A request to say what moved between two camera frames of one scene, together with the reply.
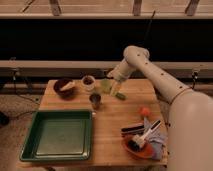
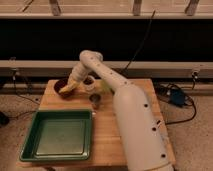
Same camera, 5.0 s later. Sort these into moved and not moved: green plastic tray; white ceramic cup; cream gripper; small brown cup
Moved: cream gripper
Not moved: small brown cup; green plastic tray; white ceramic cup
